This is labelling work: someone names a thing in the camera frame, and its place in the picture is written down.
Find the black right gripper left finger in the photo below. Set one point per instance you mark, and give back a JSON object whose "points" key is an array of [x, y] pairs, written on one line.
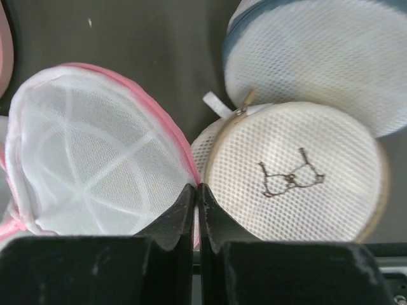
{"points": [[155, 266]]}

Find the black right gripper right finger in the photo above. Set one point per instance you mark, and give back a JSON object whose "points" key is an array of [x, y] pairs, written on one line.
{"points": [[237, 268]]}

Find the pink-trimmed white mesh laundry bag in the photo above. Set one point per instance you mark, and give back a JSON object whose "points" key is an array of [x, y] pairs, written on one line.
{"points": [[88, 152]]}

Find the beige-trimmed white mesh laundry bag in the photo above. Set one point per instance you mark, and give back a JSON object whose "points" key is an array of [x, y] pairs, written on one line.
{"points": [[296, 171]]}

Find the blue-trimmed white mesh laundry bag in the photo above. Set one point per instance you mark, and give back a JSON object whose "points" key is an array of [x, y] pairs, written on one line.
{"points": [[350, 55]]}

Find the pink two-tier wooden shelf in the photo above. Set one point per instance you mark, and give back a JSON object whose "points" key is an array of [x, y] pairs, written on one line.
{"points": [[6, 52]]}

